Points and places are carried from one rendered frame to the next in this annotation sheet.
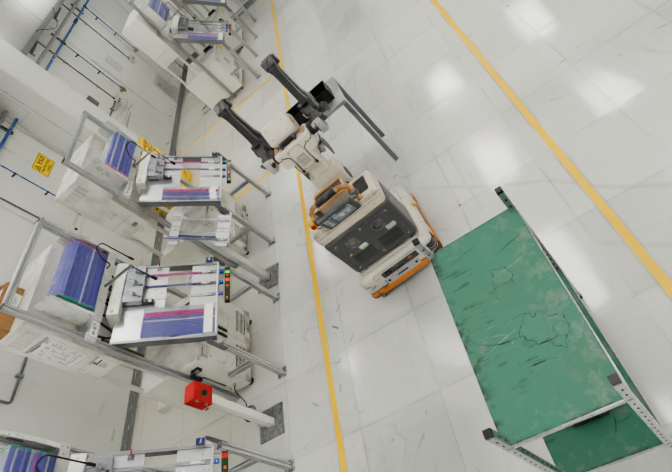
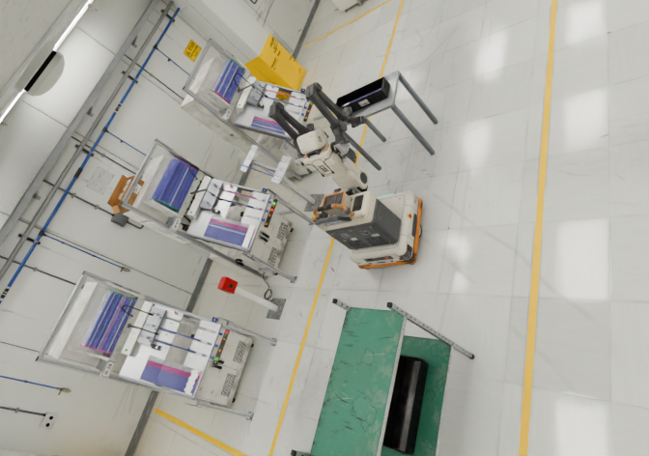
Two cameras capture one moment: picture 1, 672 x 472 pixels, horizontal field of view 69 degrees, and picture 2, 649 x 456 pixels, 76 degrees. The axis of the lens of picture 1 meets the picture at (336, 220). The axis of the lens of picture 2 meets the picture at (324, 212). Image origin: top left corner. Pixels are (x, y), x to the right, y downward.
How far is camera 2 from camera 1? 1.59 m
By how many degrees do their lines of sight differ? 27
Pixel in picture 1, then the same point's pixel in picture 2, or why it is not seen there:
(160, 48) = not seen: outside the picture
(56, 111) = (206, 9)
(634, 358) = (473, 421)
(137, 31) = not seen: outside the picture
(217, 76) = not seen: outside the picture
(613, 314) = (482, 384)
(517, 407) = (325, 442)
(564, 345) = (364, 429)
